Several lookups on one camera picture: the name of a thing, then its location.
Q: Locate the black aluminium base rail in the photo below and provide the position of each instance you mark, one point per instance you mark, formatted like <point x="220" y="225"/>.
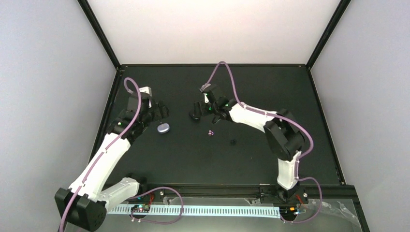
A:
<point x="224" y="190"/>

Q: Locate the left electronics board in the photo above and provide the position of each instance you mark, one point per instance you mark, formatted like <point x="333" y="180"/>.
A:
<point x="140" y="208"/>

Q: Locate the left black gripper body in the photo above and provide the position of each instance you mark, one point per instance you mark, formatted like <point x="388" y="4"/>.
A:
<point x="157" y="115"/>

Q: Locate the right black frame post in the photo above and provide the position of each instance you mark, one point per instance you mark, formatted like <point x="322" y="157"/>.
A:
<point x="329" y="29"/>

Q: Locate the clear plastic sheet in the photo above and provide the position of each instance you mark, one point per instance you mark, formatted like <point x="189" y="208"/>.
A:
<point x="335" y="215"/>

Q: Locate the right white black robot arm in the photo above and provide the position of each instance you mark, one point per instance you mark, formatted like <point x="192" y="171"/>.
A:
<point x="284" y="138"/>

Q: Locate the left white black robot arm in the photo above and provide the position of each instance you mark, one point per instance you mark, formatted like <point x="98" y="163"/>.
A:
<point x="85" y="203"/>

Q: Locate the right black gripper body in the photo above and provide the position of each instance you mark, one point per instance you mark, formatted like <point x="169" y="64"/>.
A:
<point x="198" y="107"/>

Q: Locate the black frame post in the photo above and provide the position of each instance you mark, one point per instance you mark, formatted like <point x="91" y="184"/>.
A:
<point x="329" y="29"/>
<point x="90" y="15"/>

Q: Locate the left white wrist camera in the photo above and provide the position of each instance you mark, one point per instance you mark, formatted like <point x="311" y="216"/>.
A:
<point x="146" y="90"/>

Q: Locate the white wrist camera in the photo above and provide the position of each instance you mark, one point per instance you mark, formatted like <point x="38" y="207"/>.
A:
<point x="204" y="88"/>
<point x="146" y="90"/>

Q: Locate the left black frame post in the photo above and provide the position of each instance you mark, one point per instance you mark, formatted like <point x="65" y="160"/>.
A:
<point x="90" y="15"/>

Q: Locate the lilac earbud charging case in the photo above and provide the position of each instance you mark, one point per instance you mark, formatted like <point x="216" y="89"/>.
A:
<point x="163" y="128"/>

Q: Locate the right electronics board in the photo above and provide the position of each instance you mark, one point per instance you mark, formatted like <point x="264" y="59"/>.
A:
<point x="291" y="210"/>

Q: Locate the white slotted cable duct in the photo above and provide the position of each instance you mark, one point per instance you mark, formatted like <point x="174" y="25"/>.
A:
<point x="202" y="210"/>

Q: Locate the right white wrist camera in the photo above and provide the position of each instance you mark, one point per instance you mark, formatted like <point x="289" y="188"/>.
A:
<point x="204" y="88"/>

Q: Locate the electronics board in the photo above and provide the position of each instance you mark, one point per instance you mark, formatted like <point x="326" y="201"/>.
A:
<point x="291" y="210"/>
<point x="140" y="208"/>

